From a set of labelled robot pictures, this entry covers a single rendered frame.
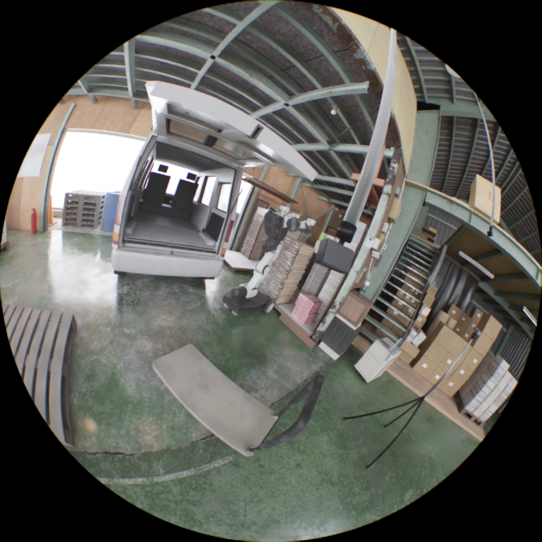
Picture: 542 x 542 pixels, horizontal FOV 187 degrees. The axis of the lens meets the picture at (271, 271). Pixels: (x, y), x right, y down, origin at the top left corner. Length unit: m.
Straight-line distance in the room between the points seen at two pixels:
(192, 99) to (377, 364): 2.71
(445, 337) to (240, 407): 3.40
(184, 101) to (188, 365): 1.52
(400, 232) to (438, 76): 3.89
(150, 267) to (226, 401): 1.51
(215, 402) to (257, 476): 0.61
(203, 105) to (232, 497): 2.02
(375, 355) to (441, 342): 1.81
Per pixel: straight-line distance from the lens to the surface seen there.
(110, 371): 1.52
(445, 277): 5.84
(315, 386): 0.74
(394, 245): 2.88
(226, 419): 1.13
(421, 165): 3.53
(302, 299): 2.41
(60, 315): 1.90
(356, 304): 2.09
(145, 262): 1.95
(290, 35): 1.92
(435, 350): 3.72
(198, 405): 1.14
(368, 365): 2.31
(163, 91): 0.94
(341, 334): 2.21
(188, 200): 3.84
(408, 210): 3.05
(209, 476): 1.27
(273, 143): 1.03
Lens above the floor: 1.26
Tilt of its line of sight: 17 degrees down
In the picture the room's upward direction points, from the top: 23 degrees clockwise
